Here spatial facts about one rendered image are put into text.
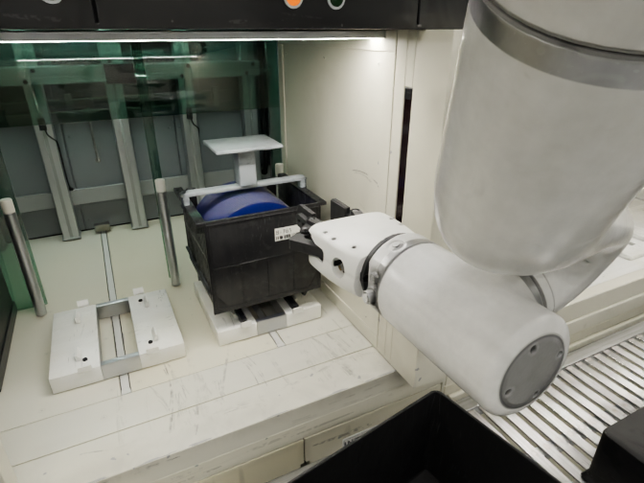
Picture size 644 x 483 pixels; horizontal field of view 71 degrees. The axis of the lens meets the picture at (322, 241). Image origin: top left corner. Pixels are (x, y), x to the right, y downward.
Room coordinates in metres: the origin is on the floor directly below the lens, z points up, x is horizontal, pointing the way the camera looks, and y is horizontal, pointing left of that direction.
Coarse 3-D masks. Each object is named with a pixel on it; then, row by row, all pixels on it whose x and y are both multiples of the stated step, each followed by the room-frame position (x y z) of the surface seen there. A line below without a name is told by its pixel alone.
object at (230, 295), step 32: (192, 192) 0.75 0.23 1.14; (288, 192) 0.89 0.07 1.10; (192, 224) 0.76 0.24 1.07; (224, 224) 0.68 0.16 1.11; (256, 224) 0.71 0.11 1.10; (288, 224) 0.73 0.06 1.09; (192, 256) 0.80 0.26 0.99; (224, 256) 0.68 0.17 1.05; (256, 256) 0.70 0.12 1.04; (288, 256) 0.73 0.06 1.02; (224, 288) 0.68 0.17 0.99; (256, 288) 0.70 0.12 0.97; (288, 288) 0.73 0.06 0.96
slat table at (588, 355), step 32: (576, 352) 0.79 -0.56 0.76; (608, 352) 0.79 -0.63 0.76; (640, 352) 0.79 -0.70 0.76; (576, 384) 0.69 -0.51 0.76; (608, 384) 0.69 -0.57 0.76; (640, 384) 0.69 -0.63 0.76; (480, 416) 0.61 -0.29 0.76; (512, 416) 0.61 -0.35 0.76; (544, 416) 0.61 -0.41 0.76; (608, 416) 0.61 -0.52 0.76; (544, 448) 0.54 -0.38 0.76; (288, 480) 0.48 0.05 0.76; (576, 480) 0.48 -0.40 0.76
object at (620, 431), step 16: (640, 416) 0.51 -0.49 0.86; (608, 432) 0.48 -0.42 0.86; (624, 432) 0.48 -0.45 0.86; (640, 432) 0.48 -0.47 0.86; (608, 448) 0.47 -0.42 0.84; (624, 448) 0.45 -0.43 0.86; (640, 448) 0.45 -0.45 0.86; (592, 464) 0.48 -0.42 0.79; (608, 464) 0.46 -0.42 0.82; (624, 464) 0.45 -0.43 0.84; (640, 464) 0.43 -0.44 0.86; (592, 480) 0.47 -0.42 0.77; (608, 480) 0.45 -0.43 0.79; (624, 480) 0.44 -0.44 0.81; (640, 480) 0.42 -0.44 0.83
